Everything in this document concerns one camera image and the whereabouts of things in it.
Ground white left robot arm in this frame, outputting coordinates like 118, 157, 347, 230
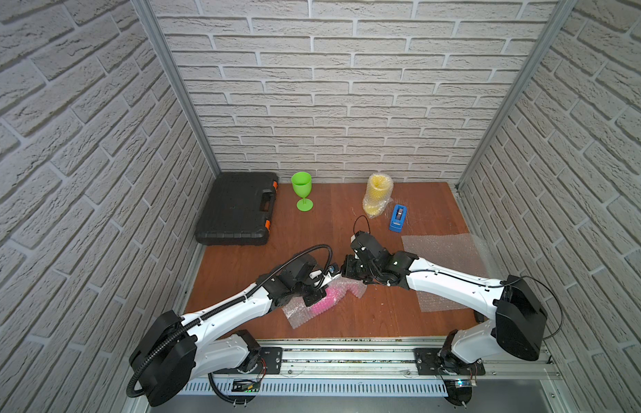
126, 254, 340, 406

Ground bubble wrap sheet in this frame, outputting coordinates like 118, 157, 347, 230
400, 231, 500, 313
282, 278, 367, 329
361, 172, 395, 220

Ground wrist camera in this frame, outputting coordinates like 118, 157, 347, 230
310, 263, 341, 289
351, 231, 389, 260

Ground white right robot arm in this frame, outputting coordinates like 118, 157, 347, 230
341, 249, 548, 369

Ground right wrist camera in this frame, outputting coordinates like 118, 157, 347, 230
351, 231, 389, 260

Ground pink plastic wine glass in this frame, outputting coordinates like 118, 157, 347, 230
310, 287, 346, 317

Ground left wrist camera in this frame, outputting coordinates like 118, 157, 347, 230
310, 263, 341, 289

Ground aluminium corner post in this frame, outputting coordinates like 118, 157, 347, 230
455, 0, 577, 192
133, 0, 222, 177

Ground black plastic tool case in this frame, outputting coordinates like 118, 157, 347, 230
194, 171, 279, 246

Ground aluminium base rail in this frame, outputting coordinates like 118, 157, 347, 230
123, 337, 564, 413

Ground green plastic wine glass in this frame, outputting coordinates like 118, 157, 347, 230
291, 171, 314, 212

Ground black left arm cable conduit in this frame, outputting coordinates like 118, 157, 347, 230
125, 243, 334, 404

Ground blue tape dispenser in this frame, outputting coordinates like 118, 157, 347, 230
389, 204, 408, 233

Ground left aluminium corner post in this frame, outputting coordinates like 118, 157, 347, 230
133, 0, 222, 177

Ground right aluminium corner post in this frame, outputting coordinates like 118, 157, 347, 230
455, 0, 577, 192

